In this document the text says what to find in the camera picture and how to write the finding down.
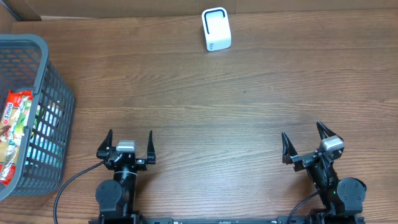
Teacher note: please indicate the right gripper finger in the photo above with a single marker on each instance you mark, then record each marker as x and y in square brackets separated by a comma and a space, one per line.
[326, 133]
[288, 150]

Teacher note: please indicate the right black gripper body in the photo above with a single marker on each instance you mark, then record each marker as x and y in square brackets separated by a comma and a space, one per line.
[305, 160]

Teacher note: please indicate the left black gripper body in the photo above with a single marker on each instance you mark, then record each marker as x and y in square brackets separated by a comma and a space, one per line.
[125, 158]

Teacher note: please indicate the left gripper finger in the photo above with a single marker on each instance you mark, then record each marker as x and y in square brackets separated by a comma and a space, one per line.
[150, 147]
[107, 142]

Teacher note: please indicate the green snack pouch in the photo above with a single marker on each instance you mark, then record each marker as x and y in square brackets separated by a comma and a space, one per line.
[38, 114]

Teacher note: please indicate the orange spaghetti packet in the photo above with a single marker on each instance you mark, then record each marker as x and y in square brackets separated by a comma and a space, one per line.
[14, 119]

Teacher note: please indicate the teal wipes packet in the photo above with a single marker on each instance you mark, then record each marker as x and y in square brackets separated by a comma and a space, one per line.
[42, 150]

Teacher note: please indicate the white tube gold cap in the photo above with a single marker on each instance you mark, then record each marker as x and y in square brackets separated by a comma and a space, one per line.
[51, 120]

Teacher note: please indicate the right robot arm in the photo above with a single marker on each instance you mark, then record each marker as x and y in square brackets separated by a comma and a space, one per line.
[342, 199]

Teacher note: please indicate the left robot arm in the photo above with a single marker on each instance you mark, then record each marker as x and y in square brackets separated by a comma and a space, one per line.
[116, 196]

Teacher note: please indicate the white barcode scanner stand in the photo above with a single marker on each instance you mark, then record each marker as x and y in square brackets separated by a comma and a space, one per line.
[216, 29]

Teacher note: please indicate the grey plastic mesh basket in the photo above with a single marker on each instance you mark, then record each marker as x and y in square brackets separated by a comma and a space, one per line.
[40, 163]

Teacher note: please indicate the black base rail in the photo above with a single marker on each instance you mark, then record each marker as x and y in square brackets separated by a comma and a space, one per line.
[142, 220]

